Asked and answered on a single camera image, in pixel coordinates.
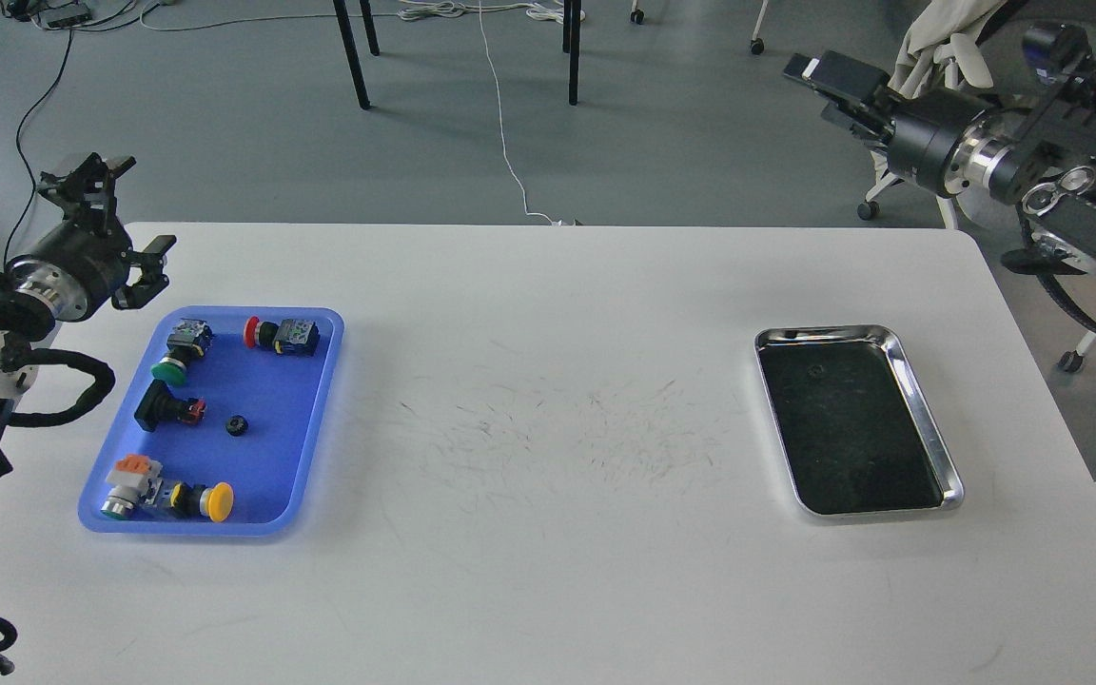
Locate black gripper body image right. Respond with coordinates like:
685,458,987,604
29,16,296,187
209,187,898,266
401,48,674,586
887,95,996,198

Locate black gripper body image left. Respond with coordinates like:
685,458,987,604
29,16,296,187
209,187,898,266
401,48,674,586
5,221,133,323

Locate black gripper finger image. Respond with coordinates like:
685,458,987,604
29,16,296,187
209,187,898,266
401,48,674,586
821,103,894,150
36,152,138,235
110,235,176,309
784,52,889,109

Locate blue plastic tray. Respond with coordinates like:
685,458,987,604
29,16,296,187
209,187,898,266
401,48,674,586
77,306,346,538

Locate silver metal tray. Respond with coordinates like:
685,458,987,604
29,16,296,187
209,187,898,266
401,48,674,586
755,324,966,520

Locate green mushroom push button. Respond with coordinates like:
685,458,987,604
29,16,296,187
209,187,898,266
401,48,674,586
149,318,214,386

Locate grey office chair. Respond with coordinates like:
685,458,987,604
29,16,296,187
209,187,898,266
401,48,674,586
857,1,1096,320

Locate green button with orange block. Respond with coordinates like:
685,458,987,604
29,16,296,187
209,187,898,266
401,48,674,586
100,454,164,520

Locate black table leg right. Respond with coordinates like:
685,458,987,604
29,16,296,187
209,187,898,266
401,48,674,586
561,0,583,106

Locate black table leg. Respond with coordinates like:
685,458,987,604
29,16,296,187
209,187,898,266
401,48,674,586
332,0,383,111
561,0,583,106

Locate black table leg left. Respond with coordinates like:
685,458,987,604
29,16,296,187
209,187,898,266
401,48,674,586
332,0,383,111

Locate black floor cable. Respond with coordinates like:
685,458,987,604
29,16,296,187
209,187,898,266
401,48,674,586
0,0,168,277

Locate black knob selector switch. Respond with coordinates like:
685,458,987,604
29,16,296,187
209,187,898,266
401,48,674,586
134,379,207,432

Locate red push button switch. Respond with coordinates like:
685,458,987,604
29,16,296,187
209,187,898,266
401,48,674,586
241,316,321,357

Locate yellow push button switch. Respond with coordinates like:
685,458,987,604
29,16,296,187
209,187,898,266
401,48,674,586
141,479,235,523

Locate white floor cable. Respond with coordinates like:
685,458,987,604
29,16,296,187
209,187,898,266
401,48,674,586
400,0,587,227

